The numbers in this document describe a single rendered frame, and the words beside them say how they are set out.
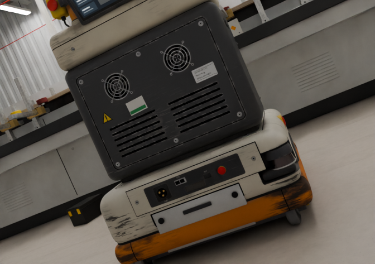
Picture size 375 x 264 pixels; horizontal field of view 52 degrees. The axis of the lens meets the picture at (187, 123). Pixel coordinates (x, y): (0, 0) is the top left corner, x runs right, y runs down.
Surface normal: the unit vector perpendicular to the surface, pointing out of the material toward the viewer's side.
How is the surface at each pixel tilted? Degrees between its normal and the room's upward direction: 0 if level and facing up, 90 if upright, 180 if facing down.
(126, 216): 90
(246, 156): 90
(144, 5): 90
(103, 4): 115
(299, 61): 90
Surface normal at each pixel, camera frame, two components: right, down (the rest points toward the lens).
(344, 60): -0.21, 0.14
